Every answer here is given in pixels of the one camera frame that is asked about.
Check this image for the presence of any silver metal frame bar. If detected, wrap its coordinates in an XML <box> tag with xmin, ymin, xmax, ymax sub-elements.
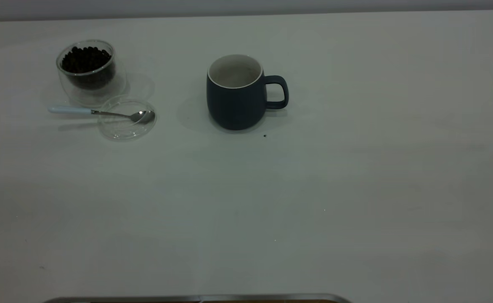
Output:
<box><xmin>42</xmin><ymin>293</ymin><xmax>352</xmax><ymax>303</ymax></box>

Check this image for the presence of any clear double-wall glass cup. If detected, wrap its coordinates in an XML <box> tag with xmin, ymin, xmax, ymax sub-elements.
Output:
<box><xmin>56</xmin><ymin>40</ymin><xmax>127</xmax><ymax>108</ymax></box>

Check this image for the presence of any dark blue-grey ceramic mug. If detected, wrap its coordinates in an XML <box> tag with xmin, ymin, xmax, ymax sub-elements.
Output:
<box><xmin>206</xmin><ymin>53</ymin><xmax>289</xmax><ymax>131</ymax></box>

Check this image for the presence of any metal spoon pale blue handle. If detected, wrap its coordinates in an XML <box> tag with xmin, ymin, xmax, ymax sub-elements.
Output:
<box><xmin>48</xmin><ymin>106</ymin><xmax>155</xmax><ymax>125</ymax></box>

